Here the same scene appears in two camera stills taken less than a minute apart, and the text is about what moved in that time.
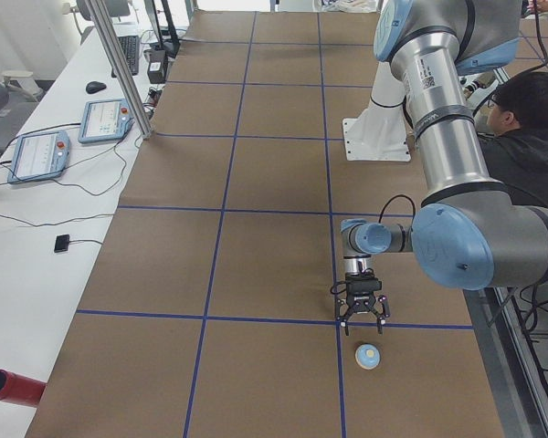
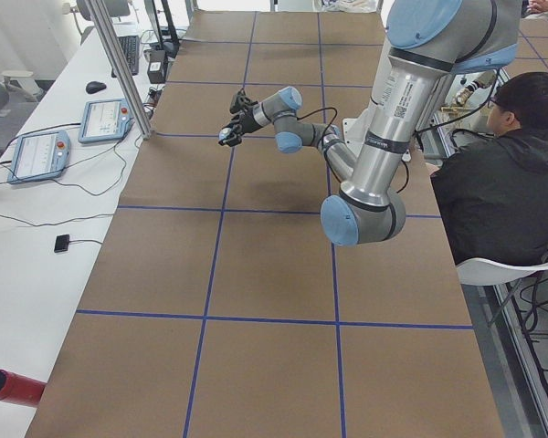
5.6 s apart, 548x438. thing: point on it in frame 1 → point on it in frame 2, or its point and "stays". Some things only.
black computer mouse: (95, 87) stays
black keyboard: (131, 46) stays
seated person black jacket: (525, 151) stays
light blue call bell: (367, 356) → (224, 133)
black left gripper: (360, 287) → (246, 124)
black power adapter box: (155, 66) stays
